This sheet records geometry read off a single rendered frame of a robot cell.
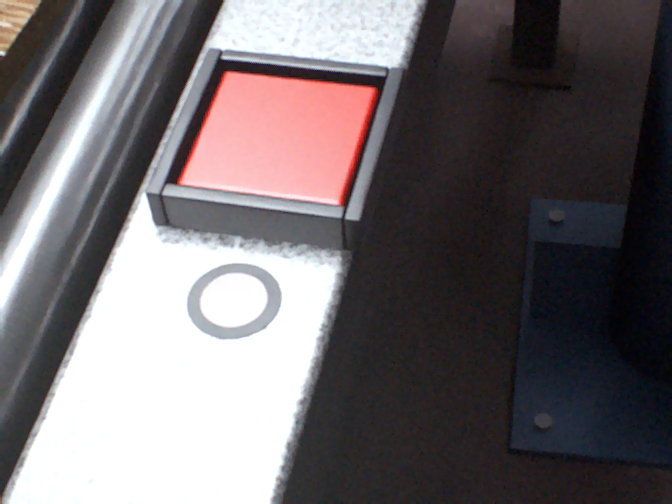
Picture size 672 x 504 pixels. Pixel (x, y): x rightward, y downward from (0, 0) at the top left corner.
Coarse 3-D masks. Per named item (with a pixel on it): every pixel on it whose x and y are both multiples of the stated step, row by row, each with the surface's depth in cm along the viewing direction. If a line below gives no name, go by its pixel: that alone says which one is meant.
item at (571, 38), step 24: (528, 0) 172; (552, 0) 171; (504, 24) 187; (528, 24) 175; (552, 24) 174; (504, 48) 184; (528, 48) 178; (552, 48) 177; (576, 48) 183; (504, 72) 180; (528, 72) 180; (552, 72) 180
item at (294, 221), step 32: (224, 64) 47; (256, 64) 47; (288, 64) 46; (320, 64) 46; (352, 64) 46; (192, 96) 46; (384, 96) 45; (192, 128) 45; (384, 128) 44; (160, 160) 44; (384, 160) 44; (160, 192) 43; (192, 192) 43; (224, 192) 42; (352, 192) 42; (160, 224) 44; (192, 224) 43; (224, 224) 43; (256, 224) 43; (288, 224) 42; (320, 224) 42; (352, 224) 41
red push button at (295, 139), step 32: (224, 96) 46; (256, 96) 46; (288, 96) 46; (320, 96) 46; (352, 96) 45; (224, 128) 45; (256, 128) 45; (288, 128) 45; (320, 128) 45; (352, 128) 44; (192, 160) 44; (224, 160) 44; (256, 160) 44; (288, 160) 44; (320, 160) 44; (352, 160) 43; (256, 192) 43; (288, 192) 43; (320, 192) 43
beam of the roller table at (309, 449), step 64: (256, 0) 52; (320, 0) 51; (384, 0) 51; (448, 0) 57; (384, 64) 49; (384, 192) 47; (128, 256) 43; (192, 256) 43; (256, 256) 43; (320, 256) 43; (384, 256) 49; (128, 320) 41; (320, 320) 41; (64, 384) 40; (128, 384) 40; (192, 384) 40; (256, 384) 39; (320, 384) 40; (64, 448) 38; (128, 448) 38; (192, 448) 38; (256, 448) 38; (320, 448) 41
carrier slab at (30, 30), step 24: (0, 0) 49; (24, 0) 49; (48, 0) 50; (0, 24) 48; (24, 24) 48; (48, 24) 50; (0, 48) 48; (24, 48) 49; (0, 72) 47; (0, 96) 48
